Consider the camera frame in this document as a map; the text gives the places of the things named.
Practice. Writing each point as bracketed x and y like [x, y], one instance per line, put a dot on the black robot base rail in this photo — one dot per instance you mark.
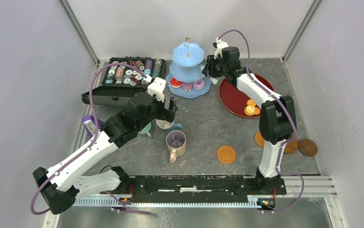
[185, 191]

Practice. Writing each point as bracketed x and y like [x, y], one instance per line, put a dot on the red frosted donut cake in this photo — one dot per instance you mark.
[175, 83]

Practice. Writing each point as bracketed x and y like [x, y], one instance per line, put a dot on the white mug blue handle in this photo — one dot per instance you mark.
[167, 127]

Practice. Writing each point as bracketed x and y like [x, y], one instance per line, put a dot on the rose gold marble mug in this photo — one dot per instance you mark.
[176, 143]

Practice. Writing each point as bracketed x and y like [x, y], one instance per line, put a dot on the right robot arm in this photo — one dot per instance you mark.
[277, 113]

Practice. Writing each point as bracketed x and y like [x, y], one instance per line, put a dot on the purple sprinkled donut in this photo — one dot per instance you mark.
[198, 84]

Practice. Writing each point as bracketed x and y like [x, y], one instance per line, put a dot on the pink mousse cake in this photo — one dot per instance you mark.
[187, 87]

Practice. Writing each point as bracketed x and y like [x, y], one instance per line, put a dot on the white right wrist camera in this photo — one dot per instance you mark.
[219, 45]

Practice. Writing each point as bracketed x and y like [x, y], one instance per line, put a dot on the mint green cup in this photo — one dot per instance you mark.
[146, 130]

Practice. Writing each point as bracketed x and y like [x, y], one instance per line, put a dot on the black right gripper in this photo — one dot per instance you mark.
[208, 69]

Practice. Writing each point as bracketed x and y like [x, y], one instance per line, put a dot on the tan wooden coaster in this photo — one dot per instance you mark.
[259, 139]

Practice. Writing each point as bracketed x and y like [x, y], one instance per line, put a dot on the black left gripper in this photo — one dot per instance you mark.
[166, 114]

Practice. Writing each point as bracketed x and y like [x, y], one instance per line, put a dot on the yellow mousse cake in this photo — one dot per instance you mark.
[250, 110]

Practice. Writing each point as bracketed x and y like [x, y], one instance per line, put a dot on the black poker chip case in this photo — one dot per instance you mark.
[120, 83]

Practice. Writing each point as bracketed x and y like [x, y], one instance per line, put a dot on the round orange waffle cookie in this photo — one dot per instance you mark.
[251, 103]

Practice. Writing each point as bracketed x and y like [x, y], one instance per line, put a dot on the round red serving tray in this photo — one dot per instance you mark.
[234, 100]

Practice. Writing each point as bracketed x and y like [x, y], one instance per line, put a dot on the dark brown wooden coaster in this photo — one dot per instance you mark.
[307, 147]

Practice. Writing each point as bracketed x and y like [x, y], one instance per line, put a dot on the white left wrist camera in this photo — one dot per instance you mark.
[156, 87]

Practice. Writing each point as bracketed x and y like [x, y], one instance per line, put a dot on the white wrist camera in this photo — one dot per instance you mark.
[156, 87]
[219, 45]

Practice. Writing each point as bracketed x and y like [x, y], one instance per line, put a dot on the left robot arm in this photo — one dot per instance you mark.
[61, 185]

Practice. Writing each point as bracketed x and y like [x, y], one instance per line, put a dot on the light orange wooden coaster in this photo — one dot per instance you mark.
[226, 154]

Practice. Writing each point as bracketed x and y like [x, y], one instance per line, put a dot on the blue three-tier cake stand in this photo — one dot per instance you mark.
[185, 67]

